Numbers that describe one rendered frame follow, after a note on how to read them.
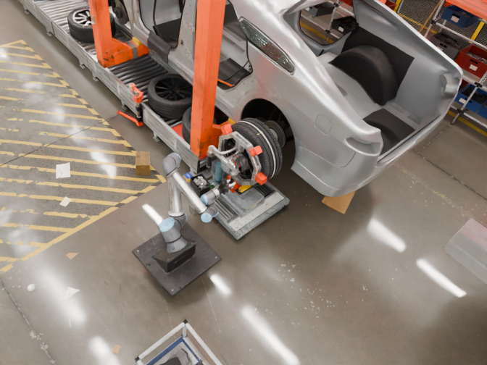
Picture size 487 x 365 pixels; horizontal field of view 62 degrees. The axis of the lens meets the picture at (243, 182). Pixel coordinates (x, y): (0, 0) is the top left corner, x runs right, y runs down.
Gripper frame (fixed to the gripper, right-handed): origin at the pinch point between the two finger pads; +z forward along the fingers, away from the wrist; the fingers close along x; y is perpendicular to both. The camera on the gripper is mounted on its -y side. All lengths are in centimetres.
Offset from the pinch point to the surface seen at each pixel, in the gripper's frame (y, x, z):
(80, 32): 41, -364, 36
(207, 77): -70, -65, 15
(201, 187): 26.8, -27.7, -14.5
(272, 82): -68, -30, 64
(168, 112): 46, -158, 40
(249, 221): 75, 12, 26
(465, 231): -199, 169, -93
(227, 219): 76, -5, 9
